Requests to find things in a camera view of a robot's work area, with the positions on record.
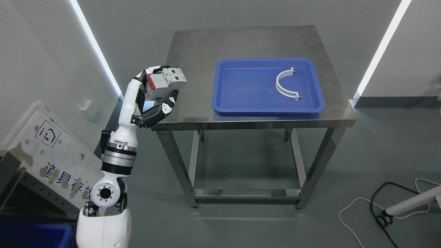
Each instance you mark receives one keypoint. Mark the white signboard with blue text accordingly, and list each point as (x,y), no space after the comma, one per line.
(53,155)

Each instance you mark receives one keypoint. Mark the grey circuit breaker red switch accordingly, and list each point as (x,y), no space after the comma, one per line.
(161,80)

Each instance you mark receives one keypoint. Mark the blue plastic tray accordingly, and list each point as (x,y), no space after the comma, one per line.
(246,87)

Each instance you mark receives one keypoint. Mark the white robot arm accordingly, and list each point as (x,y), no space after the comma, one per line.
(105,220)

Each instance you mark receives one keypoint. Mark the white curved pipe clamp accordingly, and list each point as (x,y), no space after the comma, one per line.
(284,84)

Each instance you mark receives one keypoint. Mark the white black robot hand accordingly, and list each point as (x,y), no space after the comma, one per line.
(138,111)

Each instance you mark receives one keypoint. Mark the blue bin bottom left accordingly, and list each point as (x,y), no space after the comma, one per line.
(29,235)

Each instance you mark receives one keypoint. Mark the stainless steel table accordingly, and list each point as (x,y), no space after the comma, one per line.
(313,141)

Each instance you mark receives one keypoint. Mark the white stand leg with caster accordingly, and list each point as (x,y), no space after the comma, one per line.
(385,218)

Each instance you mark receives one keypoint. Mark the white wall socket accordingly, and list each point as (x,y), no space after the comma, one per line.
(89,109)

